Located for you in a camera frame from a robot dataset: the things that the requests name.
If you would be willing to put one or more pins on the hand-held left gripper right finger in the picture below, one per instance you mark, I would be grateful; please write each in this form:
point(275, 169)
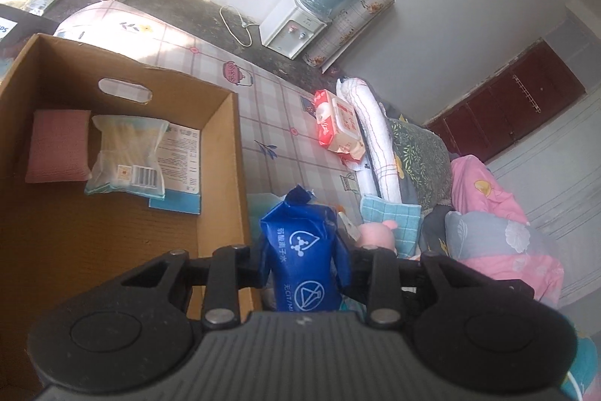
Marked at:
point(347, 272)

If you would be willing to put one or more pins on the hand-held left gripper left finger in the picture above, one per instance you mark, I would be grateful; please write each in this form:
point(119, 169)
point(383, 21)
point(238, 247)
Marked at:
point(251, 274)

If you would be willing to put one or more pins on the pink plush toy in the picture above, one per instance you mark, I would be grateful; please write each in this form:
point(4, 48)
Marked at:
point(375, 234)

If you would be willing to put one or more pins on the blue wipes packet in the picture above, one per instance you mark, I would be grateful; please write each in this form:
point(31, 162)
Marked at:
point(300, 250)

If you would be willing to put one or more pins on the blue white packet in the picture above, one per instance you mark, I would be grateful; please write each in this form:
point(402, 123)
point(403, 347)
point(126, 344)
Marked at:
point(181, 166)

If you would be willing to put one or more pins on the brown cardboard box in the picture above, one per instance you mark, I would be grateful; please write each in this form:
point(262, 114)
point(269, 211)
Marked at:
point(94, 232)

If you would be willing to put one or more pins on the cotton swabs packet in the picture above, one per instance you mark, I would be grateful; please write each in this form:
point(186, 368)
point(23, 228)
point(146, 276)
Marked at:
point(126, 152)

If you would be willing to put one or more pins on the pink towel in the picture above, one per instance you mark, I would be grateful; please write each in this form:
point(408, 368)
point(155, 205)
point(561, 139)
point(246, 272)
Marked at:
point(58, 145)

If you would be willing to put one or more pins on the teal checked cloth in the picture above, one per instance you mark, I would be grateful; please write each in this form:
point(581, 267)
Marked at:
point(399, 218)

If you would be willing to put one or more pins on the green leaf pillow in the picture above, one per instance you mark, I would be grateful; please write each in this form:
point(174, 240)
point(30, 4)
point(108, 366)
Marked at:
point(420, 156)

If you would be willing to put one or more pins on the lidded red wet wipes pack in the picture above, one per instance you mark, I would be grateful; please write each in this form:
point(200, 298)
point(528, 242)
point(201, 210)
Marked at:
point(347, 128)

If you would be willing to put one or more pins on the white striped rolled blanket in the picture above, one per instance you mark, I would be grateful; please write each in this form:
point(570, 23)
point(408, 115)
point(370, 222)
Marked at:
point(375, 128)

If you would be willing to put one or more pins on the pink grey quilt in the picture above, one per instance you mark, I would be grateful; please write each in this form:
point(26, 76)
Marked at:
point(493, 203)

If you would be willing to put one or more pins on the white wardrobe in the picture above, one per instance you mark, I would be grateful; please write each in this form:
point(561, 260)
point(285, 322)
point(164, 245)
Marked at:
point(554, 175)

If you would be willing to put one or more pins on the dark red door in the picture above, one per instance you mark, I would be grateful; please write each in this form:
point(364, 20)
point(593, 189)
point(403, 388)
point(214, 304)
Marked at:
point(516, 100)

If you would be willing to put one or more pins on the rolled floral mat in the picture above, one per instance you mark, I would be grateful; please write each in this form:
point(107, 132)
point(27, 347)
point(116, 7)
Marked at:
point(352, 25)

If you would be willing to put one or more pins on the white water dispenser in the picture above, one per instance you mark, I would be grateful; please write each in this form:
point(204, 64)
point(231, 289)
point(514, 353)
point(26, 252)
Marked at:
point(289, 30)

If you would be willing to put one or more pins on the white hook rack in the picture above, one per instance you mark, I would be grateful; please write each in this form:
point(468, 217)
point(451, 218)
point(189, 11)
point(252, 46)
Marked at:
point(525, 91)

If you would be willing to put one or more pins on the dark blue carton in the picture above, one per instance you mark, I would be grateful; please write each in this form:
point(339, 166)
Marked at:
point(23, 30)

